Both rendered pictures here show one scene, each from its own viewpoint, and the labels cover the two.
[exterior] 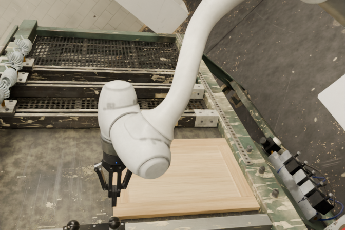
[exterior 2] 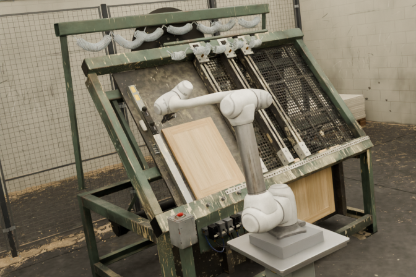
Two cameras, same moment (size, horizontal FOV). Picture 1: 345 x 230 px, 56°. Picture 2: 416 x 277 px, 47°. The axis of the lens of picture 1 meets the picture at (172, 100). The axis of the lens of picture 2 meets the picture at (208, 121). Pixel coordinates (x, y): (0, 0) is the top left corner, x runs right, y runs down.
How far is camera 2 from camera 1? 227 cm
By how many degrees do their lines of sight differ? 38
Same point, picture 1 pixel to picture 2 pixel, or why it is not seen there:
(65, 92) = (237, 81)
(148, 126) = (169, 98)
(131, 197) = (175, 135)
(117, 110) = (177, 89)
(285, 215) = (195, 209)
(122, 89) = (184, 86)
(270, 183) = (215, 204)
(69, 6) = not seen: outside the picture
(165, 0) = not seen: outside the picture
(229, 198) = (196, 183)
